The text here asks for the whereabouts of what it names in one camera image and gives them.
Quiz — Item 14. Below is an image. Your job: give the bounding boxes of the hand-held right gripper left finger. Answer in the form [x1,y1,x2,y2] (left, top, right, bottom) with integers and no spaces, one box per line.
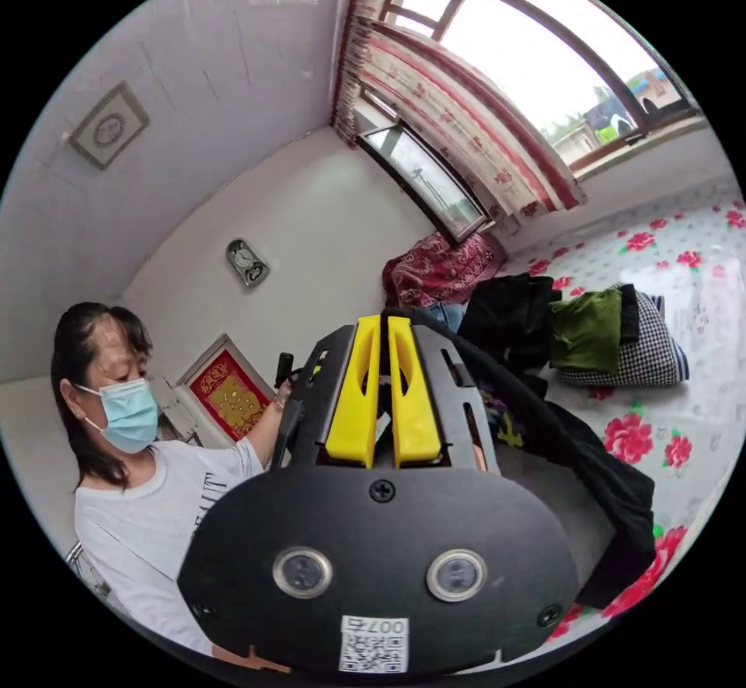
[324,314,382,468]

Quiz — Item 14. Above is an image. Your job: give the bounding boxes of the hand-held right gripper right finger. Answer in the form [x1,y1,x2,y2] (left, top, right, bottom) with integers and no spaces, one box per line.
[388,315,448,470]

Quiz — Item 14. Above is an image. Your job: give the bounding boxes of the black hoodie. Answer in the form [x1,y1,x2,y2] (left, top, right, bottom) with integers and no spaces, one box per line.
[382,306,657,611]

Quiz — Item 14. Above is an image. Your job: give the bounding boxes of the person's left forearm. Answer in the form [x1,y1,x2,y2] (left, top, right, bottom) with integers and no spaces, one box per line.
[247,402,288,470]

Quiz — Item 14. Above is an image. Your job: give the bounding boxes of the person's left hand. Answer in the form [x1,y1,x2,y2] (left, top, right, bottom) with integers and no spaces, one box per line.
[271,377,299,414]

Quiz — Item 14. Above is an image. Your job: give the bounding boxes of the person's right hand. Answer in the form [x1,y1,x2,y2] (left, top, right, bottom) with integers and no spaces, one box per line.
[211,644,292,675]

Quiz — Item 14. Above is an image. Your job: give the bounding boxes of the red and gold framed picture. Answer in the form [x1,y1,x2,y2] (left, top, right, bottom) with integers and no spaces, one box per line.
[174,333,276,449]

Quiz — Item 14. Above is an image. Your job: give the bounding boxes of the red patterned pillow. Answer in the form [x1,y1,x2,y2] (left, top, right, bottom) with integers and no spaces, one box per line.
[382,231,508,310]

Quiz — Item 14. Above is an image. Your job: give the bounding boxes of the person's body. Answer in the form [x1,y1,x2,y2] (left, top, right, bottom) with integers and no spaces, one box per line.
[51,301,267,658]

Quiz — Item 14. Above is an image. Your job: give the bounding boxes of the pile of clothes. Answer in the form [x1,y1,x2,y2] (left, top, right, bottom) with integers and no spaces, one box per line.
[419,272,692,389]

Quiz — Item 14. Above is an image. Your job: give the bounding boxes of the small window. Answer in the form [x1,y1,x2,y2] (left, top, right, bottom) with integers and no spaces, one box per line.
[354,120,495,247]

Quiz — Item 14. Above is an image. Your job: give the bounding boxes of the bed with floral sheet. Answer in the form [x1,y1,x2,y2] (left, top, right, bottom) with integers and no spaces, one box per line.
[495,174,746,642]

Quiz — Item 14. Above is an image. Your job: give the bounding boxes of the red floral curtain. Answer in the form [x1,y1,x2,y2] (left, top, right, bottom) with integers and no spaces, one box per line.
[330,0,588,220]

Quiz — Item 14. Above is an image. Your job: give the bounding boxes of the white framed picture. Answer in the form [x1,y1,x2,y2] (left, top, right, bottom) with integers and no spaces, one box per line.
[68,80,151,171]

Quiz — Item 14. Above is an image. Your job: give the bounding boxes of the large window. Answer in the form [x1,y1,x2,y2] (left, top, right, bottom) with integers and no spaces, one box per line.
[382,0,707,177]

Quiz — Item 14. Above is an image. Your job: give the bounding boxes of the grey wall clock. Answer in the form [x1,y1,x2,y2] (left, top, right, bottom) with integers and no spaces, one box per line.
[225,237,271,290]

